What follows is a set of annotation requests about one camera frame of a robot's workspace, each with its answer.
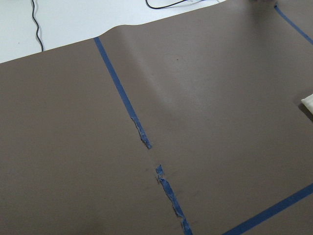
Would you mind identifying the black cable on table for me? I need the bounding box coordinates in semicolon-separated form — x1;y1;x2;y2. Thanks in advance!
30;0;45;52

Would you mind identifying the brown paper table cover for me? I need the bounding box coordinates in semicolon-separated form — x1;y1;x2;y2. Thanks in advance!
0;0;313;235

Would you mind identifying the cream long sleeve cat shirt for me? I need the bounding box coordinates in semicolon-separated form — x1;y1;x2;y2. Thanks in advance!
301;94;313;114

